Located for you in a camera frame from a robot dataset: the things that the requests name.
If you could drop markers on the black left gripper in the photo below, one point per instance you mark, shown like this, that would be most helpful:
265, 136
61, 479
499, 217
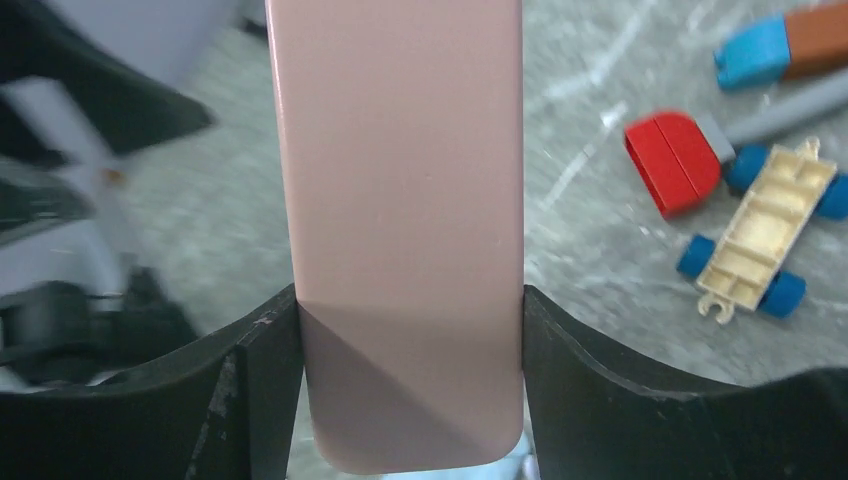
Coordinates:
59, 333

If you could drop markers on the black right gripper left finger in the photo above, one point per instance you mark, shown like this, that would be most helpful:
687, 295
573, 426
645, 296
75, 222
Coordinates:
221, 407

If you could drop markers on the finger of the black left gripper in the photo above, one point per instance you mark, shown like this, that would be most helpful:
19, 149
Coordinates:
119, 62

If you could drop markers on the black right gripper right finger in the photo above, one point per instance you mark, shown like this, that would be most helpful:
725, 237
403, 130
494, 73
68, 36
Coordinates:
601, 410

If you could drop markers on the pink glasses case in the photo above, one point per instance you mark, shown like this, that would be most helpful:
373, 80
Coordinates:
400, 124

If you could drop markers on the cream toy cart blue wheels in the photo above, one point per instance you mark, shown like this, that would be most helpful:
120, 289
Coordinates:
783, 188

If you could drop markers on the red toy block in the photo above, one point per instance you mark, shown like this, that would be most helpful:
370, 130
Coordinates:
677, 165

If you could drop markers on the grey toy bar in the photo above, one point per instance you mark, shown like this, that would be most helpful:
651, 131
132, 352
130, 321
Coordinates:
821, 97

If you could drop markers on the blue and orange toy block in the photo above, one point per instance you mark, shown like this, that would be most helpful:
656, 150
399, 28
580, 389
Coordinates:
811, 40

